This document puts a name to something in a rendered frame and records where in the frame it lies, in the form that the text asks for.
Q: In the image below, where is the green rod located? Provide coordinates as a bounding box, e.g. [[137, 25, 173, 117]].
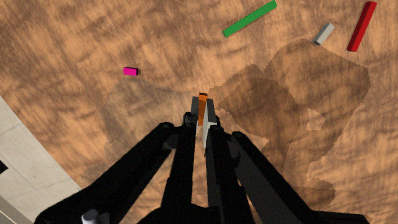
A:
[[223, 0, 277, 38]]

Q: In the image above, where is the red rod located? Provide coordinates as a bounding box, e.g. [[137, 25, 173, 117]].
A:
[[347, 1, 377, 52]]

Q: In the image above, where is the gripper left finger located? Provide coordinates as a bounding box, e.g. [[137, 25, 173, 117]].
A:
[[34, 96, 199, 224]]

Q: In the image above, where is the grey rod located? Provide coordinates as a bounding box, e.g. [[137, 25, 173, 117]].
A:
[[313, 23, 334, 45]]

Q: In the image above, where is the orange rod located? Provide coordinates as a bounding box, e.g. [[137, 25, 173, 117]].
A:
[[198, 92, 208, 126]]

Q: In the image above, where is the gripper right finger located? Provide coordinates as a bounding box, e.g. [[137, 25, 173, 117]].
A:
[[203, 98, 329, 224]]

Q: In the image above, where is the magenta block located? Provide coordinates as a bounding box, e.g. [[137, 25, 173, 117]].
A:
[[123, 67, 138, 76]]

